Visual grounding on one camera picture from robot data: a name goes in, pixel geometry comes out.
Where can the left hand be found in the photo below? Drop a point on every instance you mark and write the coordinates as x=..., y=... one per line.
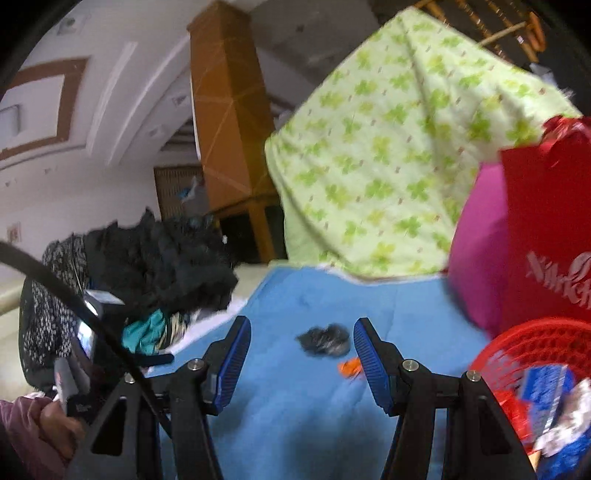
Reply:
x=63, y=433

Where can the white paper tissue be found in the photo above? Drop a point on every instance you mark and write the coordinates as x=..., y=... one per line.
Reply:
x=572, y=423

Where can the small orange wrapper scrap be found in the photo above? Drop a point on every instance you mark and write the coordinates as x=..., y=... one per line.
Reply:
x=351, y=368

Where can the black plastic bag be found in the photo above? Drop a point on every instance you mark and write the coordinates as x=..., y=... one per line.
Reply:
x=332, y=341

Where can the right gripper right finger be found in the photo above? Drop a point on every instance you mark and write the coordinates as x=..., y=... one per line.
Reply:
x=381, y=361

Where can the red Nilrich paper bag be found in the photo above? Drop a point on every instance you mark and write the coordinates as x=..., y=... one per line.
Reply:
x=548, y=199

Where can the red plastic bag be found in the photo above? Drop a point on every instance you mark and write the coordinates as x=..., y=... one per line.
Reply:
x=516, y=411

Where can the green clover pattern quilt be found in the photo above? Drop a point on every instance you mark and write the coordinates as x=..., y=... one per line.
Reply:
x=374, y=169

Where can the magenta pillow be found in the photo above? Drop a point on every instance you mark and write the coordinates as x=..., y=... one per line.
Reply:
x=479, y=251

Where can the crumpled blue plastic bag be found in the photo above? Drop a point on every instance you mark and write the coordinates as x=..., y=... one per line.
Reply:
x=564, y=463

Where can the brown wooden wardrobe column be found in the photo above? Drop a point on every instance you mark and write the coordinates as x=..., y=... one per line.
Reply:
x=232, y=117

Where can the blue white carton box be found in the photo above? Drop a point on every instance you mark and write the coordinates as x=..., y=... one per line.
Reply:
x=542, y=389

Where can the pile of dark clothes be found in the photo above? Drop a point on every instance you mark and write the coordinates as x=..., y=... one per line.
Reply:
x=158, y=268

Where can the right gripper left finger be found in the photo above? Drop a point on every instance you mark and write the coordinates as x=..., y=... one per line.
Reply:
x=224, y=359

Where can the light blue bed blanket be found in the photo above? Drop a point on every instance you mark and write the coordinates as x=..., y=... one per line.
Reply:
x=293, y=416

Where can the red plastic mesh basket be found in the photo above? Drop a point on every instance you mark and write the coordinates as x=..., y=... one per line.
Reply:
x=534, y=343

